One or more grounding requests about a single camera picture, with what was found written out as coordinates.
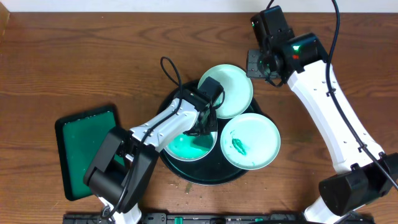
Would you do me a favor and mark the green scrubbing sponge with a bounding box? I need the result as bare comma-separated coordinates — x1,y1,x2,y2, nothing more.
190,135,214,151

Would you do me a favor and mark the white plate with green stain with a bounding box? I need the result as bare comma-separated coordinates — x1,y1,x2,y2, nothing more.
164,132,218,162

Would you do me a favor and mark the black rectangular water tray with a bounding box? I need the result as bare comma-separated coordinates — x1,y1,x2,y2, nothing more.
55,104,119,201

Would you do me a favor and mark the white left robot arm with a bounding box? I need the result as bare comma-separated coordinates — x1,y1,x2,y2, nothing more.
83,88,224,222

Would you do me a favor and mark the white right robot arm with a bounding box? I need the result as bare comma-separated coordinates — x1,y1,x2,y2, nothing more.
247,28,397,223

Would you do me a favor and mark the round black serving tray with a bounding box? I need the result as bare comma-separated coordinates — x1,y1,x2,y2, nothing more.
157,88,269,185

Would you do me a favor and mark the mint green plate top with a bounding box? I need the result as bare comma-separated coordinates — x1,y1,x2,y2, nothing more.
198,64,254,119

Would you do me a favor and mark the mint green plate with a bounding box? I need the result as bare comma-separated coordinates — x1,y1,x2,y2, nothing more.
198,64,254,119
220,113,281,170

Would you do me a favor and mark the mint green plate right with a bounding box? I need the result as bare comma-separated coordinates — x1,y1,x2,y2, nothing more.
220,113,281,170

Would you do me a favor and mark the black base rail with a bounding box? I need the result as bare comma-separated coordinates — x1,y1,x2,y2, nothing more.
62,212,375,224

